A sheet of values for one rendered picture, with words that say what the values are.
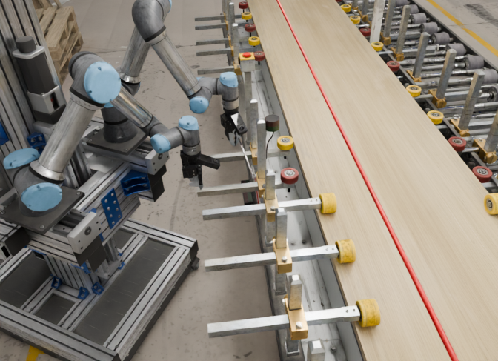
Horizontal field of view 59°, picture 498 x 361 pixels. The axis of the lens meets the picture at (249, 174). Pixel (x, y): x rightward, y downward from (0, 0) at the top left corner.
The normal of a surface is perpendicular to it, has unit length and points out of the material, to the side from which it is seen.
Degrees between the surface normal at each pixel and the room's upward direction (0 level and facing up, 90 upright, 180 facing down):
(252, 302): 0
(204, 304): 0
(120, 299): 0
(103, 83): 85
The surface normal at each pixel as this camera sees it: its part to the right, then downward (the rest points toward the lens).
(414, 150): -0.04, -0.77
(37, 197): 0.53, 0.59
